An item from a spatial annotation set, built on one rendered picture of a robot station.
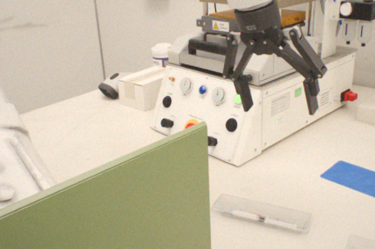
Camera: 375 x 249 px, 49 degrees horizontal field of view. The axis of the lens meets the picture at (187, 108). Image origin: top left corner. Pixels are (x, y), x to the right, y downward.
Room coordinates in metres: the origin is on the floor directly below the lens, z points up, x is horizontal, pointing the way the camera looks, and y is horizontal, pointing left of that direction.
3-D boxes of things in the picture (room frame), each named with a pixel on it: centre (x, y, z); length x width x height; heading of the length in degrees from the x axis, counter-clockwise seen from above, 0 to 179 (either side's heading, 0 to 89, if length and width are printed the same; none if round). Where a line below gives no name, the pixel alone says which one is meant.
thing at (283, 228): (0.65, -0.13, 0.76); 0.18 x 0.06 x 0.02; 63
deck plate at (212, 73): (1.18, -0.23, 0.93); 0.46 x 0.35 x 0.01; 132
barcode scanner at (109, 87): (1.43, 0.22, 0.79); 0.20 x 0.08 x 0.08; 135
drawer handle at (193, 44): (1.04, -0.07, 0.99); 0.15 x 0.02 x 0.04; 42
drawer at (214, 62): (1.13, -0.17, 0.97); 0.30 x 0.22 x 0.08; 132
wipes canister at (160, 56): (1.52, 0.08, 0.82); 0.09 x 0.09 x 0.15
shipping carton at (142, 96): (1.34, 0.12, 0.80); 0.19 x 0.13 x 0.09; 135
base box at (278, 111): (1.14, -0.21, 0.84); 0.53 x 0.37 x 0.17; 132
